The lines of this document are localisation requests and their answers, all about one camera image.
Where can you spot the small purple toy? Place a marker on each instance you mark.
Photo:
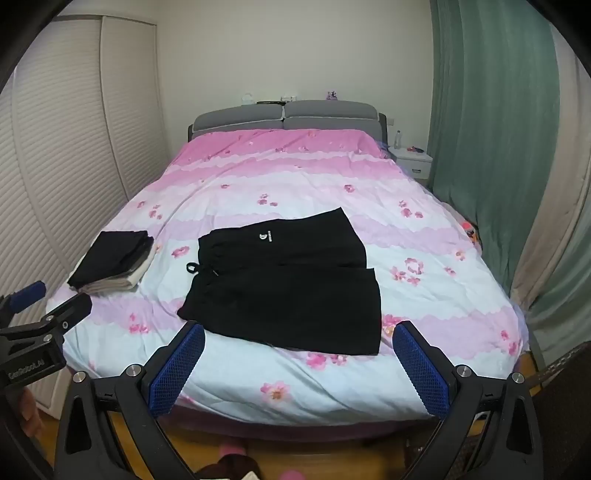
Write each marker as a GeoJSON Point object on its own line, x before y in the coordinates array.
{"type": "Point", "coordinates": [332, 95]}

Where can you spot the orange toy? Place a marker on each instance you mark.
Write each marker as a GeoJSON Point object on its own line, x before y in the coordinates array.
{"type": "Point", "coordinates": [471, 232]}

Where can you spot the bed base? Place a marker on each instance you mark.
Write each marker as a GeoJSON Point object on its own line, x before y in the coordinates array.
{"type": "Point", "coordinates": [300, 427]}

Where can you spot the black pants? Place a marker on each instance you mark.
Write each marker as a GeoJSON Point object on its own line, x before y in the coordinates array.
{"type": "Point", "coordinates": [286, 286]}

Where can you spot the white nightstand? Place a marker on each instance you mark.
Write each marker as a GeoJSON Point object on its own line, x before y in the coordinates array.
{"type": "Point", "coordinates": [413, 162]}

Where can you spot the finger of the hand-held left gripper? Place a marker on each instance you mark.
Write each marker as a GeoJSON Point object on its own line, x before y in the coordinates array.
{"type": "Point", "coordinates": [71, 311]}
{"type": "Point", "coordinates": [25, 295]}

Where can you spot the white louvered wardrobe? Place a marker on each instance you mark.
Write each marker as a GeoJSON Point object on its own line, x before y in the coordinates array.
{"type": "Point", "coordinates": [69, 138]}

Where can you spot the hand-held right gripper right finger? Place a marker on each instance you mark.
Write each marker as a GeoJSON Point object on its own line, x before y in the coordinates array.
{"type": "Point", "coordinates": [425, 374]}

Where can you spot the green curtain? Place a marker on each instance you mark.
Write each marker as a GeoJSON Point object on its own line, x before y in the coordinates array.
{"type": "Point", "coordinates": [485, 115]}

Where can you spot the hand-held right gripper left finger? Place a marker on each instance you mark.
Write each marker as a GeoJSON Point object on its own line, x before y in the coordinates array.
{"type": "Point", "coordinates": [184, 364]}

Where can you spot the person's left hand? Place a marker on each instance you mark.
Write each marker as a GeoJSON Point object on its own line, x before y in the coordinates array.
{"type": "Point", "coordinates": [22, 410]}

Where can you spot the folded black garment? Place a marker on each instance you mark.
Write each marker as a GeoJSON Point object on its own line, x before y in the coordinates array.
{"type": "Point", "coordinates": [111, 256]}

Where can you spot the pink slipper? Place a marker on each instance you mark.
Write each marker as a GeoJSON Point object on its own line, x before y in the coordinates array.
{"type": "Point", "coordinates": [291, 474]}
{"type": "Point", "coordinates": [232, 448]}

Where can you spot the clear plastic bottle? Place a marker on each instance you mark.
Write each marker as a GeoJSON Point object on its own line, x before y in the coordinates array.
{"type": "Point", "coordinates": [397, 139]}

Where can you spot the folded beige garment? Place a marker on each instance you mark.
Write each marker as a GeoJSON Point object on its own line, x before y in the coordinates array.
{"type": "Point", "coordinates": [134, 279]}

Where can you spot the pink floral duvet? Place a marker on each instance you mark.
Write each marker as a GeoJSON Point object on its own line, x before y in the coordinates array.
{"type": "Point", "coordinates": [277, 184]}

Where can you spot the grey padded headboard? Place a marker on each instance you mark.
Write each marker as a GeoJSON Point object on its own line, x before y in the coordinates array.
{"type": "Point", "coordinates": [240, 120]}

